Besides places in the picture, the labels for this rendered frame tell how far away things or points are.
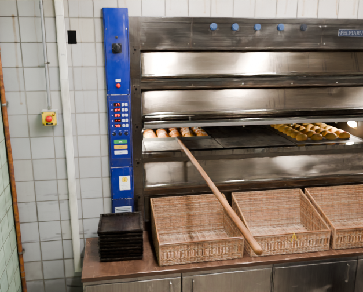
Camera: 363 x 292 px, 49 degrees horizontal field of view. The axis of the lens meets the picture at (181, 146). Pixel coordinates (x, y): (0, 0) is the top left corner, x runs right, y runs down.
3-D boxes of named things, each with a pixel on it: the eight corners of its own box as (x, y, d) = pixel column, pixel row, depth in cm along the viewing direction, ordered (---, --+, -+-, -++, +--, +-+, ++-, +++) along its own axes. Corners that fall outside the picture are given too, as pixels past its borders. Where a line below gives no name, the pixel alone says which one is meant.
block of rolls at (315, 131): (268, 126, 370) (269, 120, 369) (316, 124, 378) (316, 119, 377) (297, 141, 312) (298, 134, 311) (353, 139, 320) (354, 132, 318)
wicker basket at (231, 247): (149, 232, 291) (149, 197, 284) (223, 226, 301) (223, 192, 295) (158, 267, 245) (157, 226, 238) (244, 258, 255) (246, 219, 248)
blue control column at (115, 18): (114, 205, 485) (106, 23, 432) (127, 205, 488) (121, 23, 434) (116, 305, 301) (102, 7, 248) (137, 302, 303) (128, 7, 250)
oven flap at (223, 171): (143, 188, 284) (142, 160, 286) (369, 175, 313) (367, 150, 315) (144, 188, 279) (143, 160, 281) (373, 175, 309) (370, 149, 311)
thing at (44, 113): (43, 124, 262) (42, 109, 259) (59, 123, 263) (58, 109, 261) (41, 126, 255) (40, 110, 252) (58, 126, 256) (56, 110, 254)
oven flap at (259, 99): (142, 116, 271) (140, 88, 273) (377, 109, 300) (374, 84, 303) (142, 115, 266) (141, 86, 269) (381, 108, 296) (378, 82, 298)
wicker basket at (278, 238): (228, 225, 302) (230, 192, 295) (297, 220, 311) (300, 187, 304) (249, 258, 256) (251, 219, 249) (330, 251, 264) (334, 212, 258)
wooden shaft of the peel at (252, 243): (263, 256, 145) (264, 249, 144) (255, 257, 144) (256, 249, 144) (181, 142, 308) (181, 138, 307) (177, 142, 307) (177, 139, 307)
